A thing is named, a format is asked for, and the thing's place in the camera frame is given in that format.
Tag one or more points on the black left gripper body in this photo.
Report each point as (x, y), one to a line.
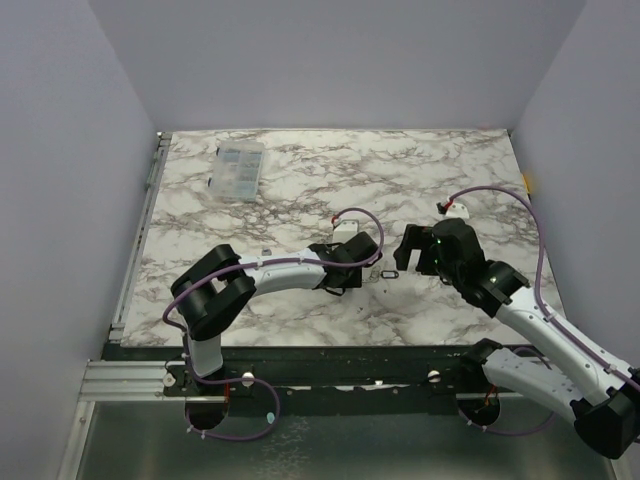
(354, 280)

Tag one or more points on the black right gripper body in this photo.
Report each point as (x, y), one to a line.
(417, 248)

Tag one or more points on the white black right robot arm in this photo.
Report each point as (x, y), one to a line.
(589, 387)

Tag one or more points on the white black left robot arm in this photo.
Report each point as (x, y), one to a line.
(214, 291)

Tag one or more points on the black key tag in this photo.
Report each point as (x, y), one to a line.
(389, 274)

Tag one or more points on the clear plastic organizer box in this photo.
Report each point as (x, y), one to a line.
(236, 170)

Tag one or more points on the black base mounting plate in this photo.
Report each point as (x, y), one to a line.
(326, 381)

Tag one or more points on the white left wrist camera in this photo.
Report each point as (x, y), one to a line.
(344, 230)

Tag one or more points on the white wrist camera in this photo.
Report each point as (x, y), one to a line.
(344, 230)
(456, 210)

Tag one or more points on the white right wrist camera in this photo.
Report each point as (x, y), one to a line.
(456, 210)

